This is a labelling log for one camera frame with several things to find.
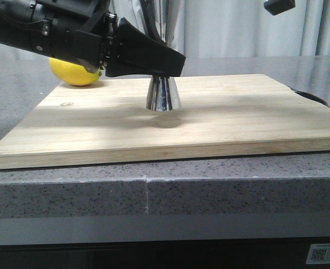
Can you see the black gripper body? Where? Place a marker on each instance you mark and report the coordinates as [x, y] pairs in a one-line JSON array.
[[78, 32]]

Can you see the black cutting board handle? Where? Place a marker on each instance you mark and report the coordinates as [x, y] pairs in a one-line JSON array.
[[310, 97]]

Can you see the white QR code sticker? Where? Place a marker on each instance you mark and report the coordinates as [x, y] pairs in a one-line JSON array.
[[318, 254]]

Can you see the yellow lemon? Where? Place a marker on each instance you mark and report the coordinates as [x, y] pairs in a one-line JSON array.
[[73, 74]]

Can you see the grey curtain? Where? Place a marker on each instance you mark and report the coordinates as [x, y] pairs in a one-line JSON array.
[[227, 29]]

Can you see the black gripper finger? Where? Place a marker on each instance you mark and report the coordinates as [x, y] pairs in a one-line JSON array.
[[275, 7], [134, 53]]

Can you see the steel double jigger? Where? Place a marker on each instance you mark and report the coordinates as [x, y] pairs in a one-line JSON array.
[[160, 19]]

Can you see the wooden cutting board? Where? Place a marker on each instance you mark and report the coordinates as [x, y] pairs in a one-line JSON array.
[[107, 122]]

